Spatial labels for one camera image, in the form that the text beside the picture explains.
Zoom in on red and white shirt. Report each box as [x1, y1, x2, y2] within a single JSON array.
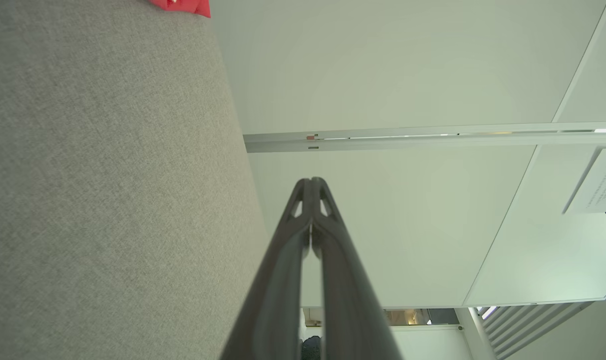
[[148, 0, 212, 19]]

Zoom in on white paper wall sign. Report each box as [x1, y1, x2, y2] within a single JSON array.
[[562, 147, 606, 215]]

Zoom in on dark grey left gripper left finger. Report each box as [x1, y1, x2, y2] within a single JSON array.
[[220, 178, 313, 360]]

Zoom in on grey metal partition post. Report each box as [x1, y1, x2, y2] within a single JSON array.
[[243, 121, 606, 154]]

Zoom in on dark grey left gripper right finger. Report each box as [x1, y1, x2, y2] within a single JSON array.
[[311, 177, 403, 360]]

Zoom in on white window blinds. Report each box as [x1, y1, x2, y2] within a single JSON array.
[[475, 301, 596, 360]]

